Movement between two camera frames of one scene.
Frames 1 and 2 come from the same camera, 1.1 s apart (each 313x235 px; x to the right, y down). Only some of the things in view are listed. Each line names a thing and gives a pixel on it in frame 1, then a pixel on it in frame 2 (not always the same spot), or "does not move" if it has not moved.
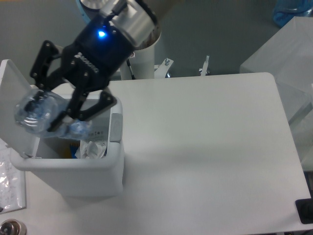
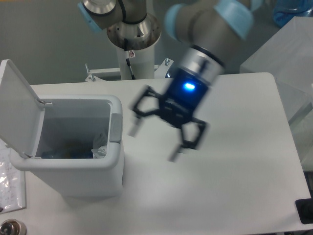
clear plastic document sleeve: x=12 y=183 does not move
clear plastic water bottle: x=43 y=111 -> x=80 y=154
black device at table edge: x=304 y=209 does not move
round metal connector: x=12 y=226 does not move
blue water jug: x=284 y=11 does not move
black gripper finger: x=45 y=69 -> x=149 y=91
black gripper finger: x=74 y=109 -> x=186 y=130
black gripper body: x=99 y=52 -> x=184 y=93
